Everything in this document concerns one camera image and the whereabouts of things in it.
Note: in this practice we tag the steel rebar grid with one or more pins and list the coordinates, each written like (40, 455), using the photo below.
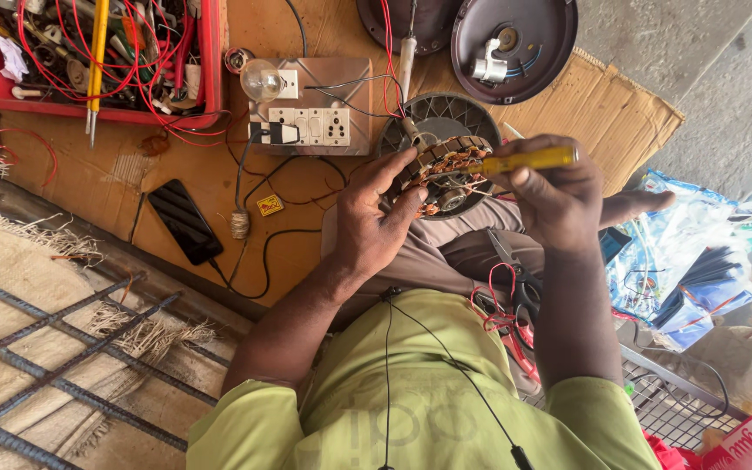
(56, 372)

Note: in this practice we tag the heap of blue plastic bags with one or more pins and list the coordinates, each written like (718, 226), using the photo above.
(689, 261)

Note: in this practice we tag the metal switch board with sockets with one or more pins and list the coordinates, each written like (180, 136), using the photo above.
(330, 85)

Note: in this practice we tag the dark round fan cover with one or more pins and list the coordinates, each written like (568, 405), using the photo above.
(428, 23)

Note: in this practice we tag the frayed burlap sack mat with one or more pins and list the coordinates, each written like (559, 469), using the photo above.
(17, 300)

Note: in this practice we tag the yellow tester screwdriver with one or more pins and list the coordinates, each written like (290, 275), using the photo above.
(532, 160)

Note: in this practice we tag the person's right hand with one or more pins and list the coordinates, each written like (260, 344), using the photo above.
(562, 202)

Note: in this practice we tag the clear light bulb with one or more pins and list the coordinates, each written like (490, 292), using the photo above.
(260, 80)

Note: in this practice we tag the dark blue flat device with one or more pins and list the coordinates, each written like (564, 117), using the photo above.
(613, 243)

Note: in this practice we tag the fan stator with copper windings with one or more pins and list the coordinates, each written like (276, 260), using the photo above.
(448, 171)

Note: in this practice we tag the dark perforated fan motor cover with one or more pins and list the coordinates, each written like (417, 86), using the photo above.
(444, 114)

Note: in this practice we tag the brown fan housing with capacitor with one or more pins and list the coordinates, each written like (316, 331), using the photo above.
(532, 32)

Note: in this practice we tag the green shirt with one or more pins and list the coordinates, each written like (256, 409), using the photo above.
(428, 405)

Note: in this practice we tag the brown cardboard sheet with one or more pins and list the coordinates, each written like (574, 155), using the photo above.
(173, 156)

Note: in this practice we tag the small yellow sticker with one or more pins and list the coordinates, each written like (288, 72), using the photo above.
(269, 205)

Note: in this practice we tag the person's bare foot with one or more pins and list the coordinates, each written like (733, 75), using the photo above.
(637, 203)

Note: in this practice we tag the black and white plug adaptor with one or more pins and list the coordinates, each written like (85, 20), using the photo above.
(278, 133)

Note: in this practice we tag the brown trousers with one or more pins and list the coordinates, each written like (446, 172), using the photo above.
(428, 254)

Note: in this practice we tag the black smartphone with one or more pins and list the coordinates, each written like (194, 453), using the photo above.
(185, 222)

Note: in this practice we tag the person's left hand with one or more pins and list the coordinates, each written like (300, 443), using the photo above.
(366, 222)

